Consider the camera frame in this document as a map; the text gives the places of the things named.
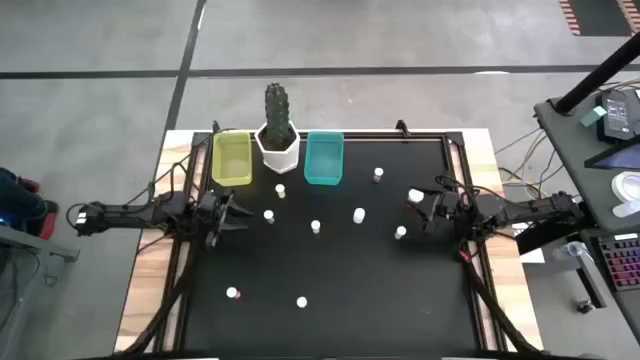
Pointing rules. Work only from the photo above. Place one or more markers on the tablet with purple screen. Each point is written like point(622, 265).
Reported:
point(622, 159)

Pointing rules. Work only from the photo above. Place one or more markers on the black round pole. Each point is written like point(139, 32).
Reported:
point(595, 77)

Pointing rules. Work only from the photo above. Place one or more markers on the grey metal table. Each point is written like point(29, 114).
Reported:
point(20, 300)

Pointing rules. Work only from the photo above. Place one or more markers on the pale green pill bottle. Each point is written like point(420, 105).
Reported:
point(315, 226)

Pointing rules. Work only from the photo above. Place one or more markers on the pale yellow pill bottle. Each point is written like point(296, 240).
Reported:
point(280, 190)

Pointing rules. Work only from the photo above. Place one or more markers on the dark grey keyboard desk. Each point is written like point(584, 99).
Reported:
point(625, 320)

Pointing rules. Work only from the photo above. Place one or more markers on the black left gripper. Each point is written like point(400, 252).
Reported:
point(217, 227)

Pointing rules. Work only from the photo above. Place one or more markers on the yellow translucent plastic bin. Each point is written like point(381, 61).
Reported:
point(232, 165)

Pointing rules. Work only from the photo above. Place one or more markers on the black frame bracket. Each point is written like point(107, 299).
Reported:
point(216, 127)
point(401, 127)

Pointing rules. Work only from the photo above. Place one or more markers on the small teal box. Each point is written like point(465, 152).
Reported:
point(593, 116)

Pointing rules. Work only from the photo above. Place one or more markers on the opaque white pill bottle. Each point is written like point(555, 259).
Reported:
point(359, 215)

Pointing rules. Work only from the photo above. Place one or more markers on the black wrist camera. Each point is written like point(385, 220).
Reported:
point(209, 205)
point(447, 205)

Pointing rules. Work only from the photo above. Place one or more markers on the grey metal desk bracket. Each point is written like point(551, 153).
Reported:
point(592, 280)

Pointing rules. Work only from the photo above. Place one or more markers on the small white object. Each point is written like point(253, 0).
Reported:
point(627, 209)

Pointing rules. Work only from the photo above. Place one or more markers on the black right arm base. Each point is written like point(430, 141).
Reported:
point(540, 240)

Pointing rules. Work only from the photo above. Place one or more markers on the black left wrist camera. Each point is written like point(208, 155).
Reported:
point(209, 205)

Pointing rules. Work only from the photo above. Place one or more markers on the reddish pill bottle white cap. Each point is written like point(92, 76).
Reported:
point(231, 292)

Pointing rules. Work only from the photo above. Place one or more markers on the backlit black keyboard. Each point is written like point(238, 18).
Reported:
point(622, 262)

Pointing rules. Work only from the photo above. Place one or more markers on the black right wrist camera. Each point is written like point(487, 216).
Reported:
point(447, 205)

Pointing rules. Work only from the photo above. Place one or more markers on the amber pill bottle white cap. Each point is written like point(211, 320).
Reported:
point(301, 302)

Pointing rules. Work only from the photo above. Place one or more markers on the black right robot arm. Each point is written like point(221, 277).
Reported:
point(520, 210)

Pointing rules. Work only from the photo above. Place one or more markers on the green cactus plant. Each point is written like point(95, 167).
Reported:
point(276, 115)

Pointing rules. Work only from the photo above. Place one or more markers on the black clamp knob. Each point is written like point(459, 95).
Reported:
point(585, 306)

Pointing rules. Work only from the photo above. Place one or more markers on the clear plastic water bottle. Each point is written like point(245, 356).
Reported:
point(567, 251)

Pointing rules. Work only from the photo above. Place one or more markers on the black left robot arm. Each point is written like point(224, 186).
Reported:
point(125, 214)

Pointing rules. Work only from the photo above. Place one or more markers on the white paper sheet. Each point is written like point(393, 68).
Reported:
point(532, 256)

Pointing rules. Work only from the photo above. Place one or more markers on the black floor mat striped border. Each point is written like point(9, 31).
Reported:
point(600, 15)

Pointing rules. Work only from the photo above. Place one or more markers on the teal pill bottle white cap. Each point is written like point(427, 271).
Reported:
point(400, 232)

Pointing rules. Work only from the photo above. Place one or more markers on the black electronic device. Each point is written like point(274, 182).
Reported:
point(620, 117)

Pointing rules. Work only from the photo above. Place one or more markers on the grey side desk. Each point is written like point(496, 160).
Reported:
point(570, 150)

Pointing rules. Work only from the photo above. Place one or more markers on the teal translucent plastic bin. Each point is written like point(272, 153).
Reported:
point(324, 165)

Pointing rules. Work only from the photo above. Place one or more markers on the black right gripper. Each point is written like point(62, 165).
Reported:
point(432, 222)

